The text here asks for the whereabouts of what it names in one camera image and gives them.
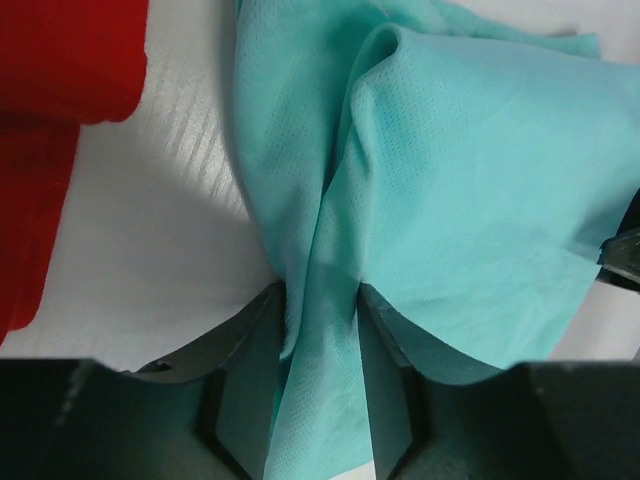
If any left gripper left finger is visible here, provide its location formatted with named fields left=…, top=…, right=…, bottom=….
left=1, top=282, right=286, bottom=479

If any red t shirt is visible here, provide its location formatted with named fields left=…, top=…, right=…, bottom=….
left=1, top=0, right=149, bottom=335

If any teal t shirt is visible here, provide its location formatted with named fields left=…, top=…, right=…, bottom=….
left=233, top=1, right=639, bottom=479

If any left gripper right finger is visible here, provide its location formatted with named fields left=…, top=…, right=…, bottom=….
left=357, top=284, right=639, bottom=479

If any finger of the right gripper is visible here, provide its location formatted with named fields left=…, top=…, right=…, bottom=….
left=597, top=192, right=639, bottom=293

